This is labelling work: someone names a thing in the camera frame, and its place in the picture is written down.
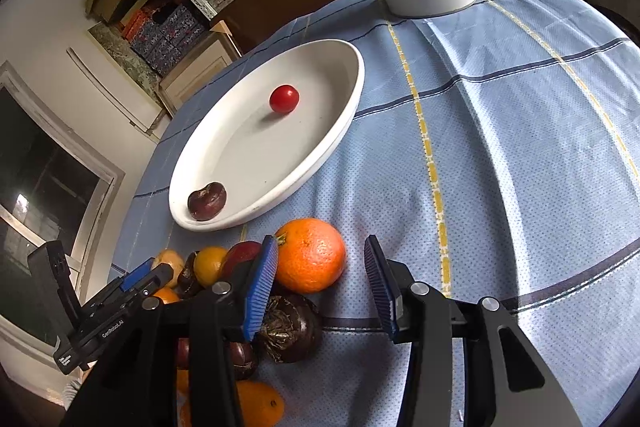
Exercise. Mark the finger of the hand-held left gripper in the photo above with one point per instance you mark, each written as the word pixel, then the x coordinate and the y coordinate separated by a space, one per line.
pixel 135 276
pixel 161 277

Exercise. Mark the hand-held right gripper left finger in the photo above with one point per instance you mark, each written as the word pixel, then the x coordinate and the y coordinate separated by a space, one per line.
pixel 260 287

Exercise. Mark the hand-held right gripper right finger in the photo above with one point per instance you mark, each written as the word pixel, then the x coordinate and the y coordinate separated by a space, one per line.
pixel 380 287

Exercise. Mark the yellow-orange tomato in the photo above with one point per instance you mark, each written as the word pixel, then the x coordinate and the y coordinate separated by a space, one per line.
pixel 169 261

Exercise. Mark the orange tomato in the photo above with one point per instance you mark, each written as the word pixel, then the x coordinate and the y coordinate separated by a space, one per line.
pixel 166 295
pixel 209 265
pixel 183 381

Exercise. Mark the dark water chestnut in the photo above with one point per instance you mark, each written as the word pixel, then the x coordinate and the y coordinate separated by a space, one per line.
pixel 207 202
pixel 186 279
pixel 245 359
pixel 290 329

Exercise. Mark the large bumpy orange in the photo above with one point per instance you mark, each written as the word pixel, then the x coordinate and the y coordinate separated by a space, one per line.
pixel 312 257

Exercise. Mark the large smooth orange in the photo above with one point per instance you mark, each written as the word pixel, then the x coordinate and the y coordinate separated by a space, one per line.
pixel 257 403

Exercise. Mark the white oval plate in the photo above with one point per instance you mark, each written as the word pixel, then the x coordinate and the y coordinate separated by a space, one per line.
pixel 260 147

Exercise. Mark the person's left forearm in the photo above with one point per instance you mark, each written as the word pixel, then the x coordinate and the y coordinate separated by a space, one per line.
pixel 75 389

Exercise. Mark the white framed window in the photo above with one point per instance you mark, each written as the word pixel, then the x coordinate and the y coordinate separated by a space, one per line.
pixel 50 187

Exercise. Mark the blue plaid tablecloth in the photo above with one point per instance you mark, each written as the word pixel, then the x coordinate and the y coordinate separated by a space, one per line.
pixel 500 157

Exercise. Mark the small red cherry tomato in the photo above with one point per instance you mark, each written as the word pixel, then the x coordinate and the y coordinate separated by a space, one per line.
pixel 284 99

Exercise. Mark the white trim strip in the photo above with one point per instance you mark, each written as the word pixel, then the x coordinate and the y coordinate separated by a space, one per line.
pixel 100 79

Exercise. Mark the light wooden panel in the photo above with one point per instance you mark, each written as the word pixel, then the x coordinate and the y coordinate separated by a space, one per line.
pixel 200 67

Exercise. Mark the mottled stone slab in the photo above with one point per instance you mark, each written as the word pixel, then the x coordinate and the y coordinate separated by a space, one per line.
pixel 117 52

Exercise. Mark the stack of blue patterned boxes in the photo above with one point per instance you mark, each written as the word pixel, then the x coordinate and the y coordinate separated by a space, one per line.
pixel 170 39

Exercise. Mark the orange patterned boxes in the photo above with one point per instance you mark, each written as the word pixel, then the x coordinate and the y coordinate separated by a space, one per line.
pixel 142 19

